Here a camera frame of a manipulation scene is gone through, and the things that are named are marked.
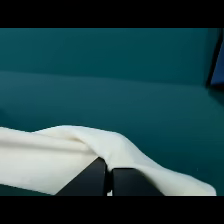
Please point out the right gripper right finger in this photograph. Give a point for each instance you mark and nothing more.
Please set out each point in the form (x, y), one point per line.
(133, 183)

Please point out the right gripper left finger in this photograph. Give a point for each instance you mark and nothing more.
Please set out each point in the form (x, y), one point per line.
(90, 181)

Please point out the white garment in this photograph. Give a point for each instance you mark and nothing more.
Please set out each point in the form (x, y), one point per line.
(43, 156)

